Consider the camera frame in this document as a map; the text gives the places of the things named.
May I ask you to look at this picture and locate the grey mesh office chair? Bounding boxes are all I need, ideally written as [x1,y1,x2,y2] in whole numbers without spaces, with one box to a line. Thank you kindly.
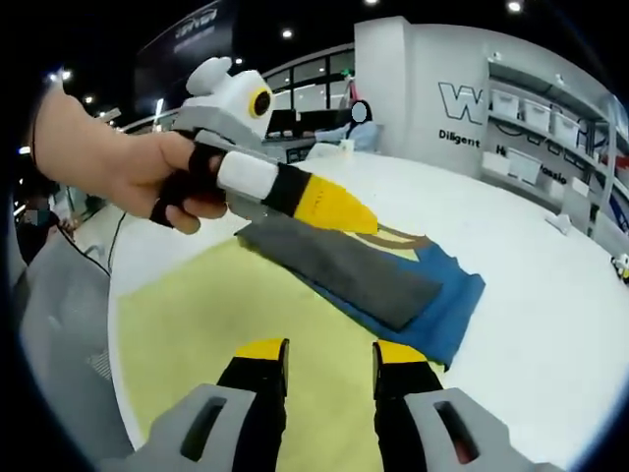
[9,228,137,461]

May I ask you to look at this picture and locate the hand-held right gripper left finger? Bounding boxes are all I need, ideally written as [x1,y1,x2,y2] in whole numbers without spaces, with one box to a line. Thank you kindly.
[140,336,291,472]

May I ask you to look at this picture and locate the grey office desk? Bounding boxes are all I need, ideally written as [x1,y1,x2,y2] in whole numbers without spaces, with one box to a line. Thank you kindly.
[262,131,345,164]

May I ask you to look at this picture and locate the black computer monitor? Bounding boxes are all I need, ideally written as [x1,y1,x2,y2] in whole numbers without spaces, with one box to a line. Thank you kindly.
[268,108,299,136]
[298,108,345,135]

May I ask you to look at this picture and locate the row of white storage bins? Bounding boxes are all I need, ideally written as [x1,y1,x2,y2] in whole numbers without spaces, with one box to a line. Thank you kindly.
[484,88,596,198]

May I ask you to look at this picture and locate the grey yellow blue garment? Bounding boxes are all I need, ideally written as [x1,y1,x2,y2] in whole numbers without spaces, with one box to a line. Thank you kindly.
[113,214,487,472]

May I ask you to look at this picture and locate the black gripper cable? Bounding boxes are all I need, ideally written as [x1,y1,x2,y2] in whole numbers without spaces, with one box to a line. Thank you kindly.
[58,208,129,276]

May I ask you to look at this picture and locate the round ceiling spotlights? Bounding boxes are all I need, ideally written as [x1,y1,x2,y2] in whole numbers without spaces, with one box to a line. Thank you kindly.
[46,0,525,107]

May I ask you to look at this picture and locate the black hanging banner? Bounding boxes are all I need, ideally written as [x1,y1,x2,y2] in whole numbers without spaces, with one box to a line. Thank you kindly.
[135,0,237,114]

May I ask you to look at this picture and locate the person's left hand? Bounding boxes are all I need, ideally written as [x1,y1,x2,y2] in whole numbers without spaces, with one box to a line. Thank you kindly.
[73,99,231,236]

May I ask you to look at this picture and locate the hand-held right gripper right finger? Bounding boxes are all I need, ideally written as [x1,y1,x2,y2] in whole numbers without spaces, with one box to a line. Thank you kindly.
[371,339,522,472]

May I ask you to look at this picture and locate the grey metal shelving unit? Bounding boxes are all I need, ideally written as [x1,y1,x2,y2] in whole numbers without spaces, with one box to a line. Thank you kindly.
[484,53,629,232]

